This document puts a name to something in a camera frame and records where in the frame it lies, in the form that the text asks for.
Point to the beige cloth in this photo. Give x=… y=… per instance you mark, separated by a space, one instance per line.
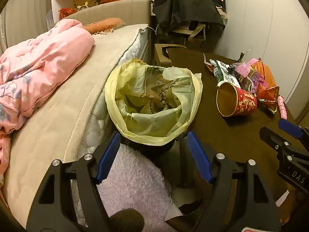
x=221 y=13

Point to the pink striped stick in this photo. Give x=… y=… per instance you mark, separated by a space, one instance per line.
x=282 y=107

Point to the pink quilt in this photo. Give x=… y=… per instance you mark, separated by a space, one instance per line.
x=36 y=65

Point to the red paper cup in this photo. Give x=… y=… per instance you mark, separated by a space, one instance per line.
x=241 y=101

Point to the black jacket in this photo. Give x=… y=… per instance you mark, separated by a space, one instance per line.
x=188 y=2

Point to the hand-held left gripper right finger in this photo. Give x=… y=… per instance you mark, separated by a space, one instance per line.
x=198 y=153

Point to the bright pink wrapper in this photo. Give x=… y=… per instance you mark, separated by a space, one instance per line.
x=245 y=68

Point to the trash bin with yellow bag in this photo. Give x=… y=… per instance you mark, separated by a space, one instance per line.
x=149 y=123

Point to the orange pillow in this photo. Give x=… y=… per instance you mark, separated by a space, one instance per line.
x=103 y=25

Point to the green white packet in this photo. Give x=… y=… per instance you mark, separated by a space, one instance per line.
x=223 y=73

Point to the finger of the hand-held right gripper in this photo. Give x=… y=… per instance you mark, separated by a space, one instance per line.
x=289 y=127
x=271 y=137

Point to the white vertical blinds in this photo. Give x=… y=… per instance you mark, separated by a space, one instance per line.
x=24 y=12

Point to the beige bed mattress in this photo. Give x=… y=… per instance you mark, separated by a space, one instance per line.
x=72 y=106

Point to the cardboard box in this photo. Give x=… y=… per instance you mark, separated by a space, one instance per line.
x=160 y=55

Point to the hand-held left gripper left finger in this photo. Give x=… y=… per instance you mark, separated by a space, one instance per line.
x=109 y=149

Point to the beige padded headboard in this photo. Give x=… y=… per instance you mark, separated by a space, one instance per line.
x=120 y=8

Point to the white paper scrap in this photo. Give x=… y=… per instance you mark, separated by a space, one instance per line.
x=282 y=198

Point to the wooden chair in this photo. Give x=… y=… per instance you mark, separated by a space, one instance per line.
x=195 y=31

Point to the small orange plastic bag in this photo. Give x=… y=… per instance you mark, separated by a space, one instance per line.
x=67 y=13

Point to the orange snack bag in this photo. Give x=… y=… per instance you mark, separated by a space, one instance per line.
x=266 y=82

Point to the lilac fluffy cloth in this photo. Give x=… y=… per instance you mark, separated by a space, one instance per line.
x=135 y=181

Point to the small white ornament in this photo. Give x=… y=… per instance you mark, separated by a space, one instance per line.
x=81 y=6

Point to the dark brown rounded object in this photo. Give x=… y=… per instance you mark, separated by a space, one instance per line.
x=128 y=220

